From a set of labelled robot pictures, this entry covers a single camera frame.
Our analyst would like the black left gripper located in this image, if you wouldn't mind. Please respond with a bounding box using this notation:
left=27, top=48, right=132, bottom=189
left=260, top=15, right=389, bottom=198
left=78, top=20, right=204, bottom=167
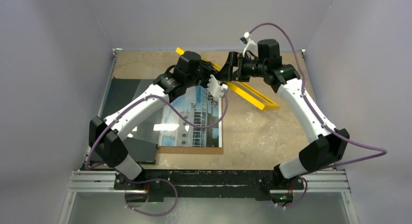
left=186, top=61, right=219, bottom=90

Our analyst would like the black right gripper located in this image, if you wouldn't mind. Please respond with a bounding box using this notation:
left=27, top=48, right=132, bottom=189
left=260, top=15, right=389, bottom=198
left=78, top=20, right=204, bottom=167
left=216, top=52, right=268, bottom=83

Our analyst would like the yellow wooden picture frame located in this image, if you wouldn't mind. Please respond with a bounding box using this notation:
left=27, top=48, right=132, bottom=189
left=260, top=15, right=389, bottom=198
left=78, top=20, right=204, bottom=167
left=172, top=48, right=280, bottom=111

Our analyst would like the building and sky photo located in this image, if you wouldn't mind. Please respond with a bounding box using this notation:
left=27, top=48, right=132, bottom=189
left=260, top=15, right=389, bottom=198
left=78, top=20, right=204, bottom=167
left=154, top=86, right=222, bottom=147

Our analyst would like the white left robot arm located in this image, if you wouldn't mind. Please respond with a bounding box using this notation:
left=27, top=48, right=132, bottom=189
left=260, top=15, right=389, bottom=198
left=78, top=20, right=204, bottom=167
left=88, top=51, right=228, bottom=190

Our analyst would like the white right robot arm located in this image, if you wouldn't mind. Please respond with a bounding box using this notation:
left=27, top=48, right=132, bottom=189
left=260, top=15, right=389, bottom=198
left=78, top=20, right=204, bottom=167
left=217, top=39, right=349, bottom=189

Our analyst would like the black flat box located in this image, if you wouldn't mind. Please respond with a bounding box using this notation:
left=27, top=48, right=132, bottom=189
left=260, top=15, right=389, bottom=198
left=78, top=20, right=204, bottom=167
left=101, top=78, right=163, bottom=164

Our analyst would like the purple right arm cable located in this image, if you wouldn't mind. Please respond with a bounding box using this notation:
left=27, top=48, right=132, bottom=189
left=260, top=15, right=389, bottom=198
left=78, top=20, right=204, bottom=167
left=248, top=22, right=388, bottom=210

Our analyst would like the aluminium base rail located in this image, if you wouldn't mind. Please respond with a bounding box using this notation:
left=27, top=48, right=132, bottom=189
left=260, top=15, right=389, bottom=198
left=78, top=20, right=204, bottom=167
left=69, top=170, right=350, bottom=202

